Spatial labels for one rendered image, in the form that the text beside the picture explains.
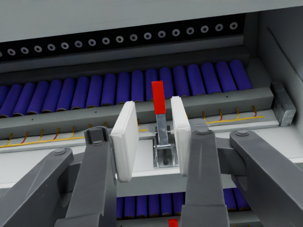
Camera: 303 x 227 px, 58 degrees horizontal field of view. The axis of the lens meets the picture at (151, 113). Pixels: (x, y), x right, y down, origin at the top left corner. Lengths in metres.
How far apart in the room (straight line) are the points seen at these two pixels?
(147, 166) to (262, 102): 0.16
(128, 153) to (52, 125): 0.22
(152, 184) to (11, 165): 0.17
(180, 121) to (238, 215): 0.33
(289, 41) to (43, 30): 0.27
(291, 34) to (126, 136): 0.26
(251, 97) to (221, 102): 0.04
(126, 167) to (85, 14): 0.16
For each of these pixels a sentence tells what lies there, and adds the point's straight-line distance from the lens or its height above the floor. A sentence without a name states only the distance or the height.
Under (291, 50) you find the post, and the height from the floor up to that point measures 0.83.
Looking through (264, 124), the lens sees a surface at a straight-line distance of 0.35.
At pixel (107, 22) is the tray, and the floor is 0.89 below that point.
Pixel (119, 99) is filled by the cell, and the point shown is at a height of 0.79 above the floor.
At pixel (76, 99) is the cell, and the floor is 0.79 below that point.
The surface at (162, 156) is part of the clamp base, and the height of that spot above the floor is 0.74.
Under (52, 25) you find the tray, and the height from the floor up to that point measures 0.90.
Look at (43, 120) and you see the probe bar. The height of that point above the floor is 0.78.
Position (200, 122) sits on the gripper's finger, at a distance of 0.17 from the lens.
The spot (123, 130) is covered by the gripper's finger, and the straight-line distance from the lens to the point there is 0.15.
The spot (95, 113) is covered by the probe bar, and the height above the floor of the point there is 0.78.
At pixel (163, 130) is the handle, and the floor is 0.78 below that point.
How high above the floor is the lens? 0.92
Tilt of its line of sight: 24 degrees down
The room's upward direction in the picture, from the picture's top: 7 degrees counter-clockwise
